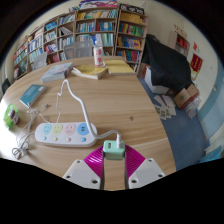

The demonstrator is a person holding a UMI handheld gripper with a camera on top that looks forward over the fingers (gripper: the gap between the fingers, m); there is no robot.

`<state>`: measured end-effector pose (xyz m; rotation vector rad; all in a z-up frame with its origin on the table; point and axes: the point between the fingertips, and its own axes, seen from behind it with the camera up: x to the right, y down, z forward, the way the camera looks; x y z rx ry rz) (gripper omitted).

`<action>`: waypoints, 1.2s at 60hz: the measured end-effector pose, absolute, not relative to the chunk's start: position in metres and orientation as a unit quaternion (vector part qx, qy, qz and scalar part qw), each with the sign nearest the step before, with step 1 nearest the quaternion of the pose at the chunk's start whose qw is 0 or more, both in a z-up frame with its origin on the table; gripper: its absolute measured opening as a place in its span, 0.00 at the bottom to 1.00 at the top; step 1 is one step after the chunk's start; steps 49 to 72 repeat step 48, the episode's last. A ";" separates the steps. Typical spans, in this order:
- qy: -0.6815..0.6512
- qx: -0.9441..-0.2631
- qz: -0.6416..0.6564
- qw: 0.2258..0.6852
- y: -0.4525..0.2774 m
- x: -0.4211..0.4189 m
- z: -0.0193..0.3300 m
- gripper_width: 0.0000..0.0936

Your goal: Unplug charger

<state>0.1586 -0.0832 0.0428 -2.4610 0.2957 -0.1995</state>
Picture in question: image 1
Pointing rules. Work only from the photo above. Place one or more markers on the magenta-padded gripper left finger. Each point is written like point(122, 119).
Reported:
point(88, 173)

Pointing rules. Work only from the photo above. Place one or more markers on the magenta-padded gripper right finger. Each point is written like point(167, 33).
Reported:
point(141, 173)

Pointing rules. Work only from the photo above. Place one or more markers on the mint green charger block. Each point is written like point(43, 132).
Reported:
point(113, 151)

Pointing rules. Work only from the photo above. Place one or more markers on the white power strip pastel sockets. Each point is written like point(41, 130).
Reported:
point(66, 135)

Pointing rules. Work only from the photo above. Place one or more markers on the scattered papers on floor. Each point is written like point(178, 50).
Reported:
point(165, 107)

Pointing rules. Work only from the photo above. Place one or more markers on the brown cardboard box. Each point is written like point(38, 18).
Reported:
point(185, 96)

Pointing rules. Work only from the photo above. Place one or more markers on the white box under cloth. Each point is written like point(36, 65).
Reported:
point(155, 83)

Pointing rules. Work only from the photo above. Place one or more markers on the small red white-capped bottle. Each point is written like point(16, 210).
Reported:
point(14, 116)

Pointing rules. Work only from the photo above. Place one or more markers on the teal book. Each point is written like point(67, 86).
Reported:
point(32, 95)

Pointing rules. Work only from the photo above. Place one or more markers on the green plastic container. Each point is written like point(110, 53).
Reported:
point(6, 116)

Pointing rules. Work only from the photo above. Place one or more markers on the thick yellow book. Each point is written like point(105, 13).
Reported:
point(89, 71)

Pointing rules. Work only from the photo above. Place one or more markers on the grey-blue book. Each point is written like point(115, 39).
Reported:
point(57, 72)

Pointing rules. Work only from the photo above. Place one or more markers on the thin yellow book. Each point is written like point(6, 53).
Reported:
point(118, 67)

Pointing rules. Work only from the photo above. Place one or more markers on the black cloth cover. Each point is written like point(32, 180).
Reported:
point(166, 65)

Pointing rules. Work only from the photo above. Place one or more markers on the white bottle with red label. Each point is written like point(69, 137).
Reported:
point(99, 56)

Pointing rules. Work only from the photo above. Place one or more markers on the black office chair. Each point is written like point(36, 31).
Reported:
point(5, 85)

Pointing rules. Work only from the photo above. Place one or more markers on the grey mesh office chair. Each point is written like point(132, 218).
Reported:
point(40, 61)
point(78, 49)

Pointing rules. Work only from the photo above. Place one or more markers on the red hanging banner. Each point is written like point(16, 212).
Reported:
point(196, 62)

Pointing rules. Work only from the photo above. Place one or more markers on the wooden bookshelf unit with books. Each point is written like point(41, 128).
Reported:
point(100, 26)

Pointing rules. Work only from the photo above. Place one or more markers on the small wooden wall shelf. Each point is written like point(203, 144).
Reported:
point(180, 42)

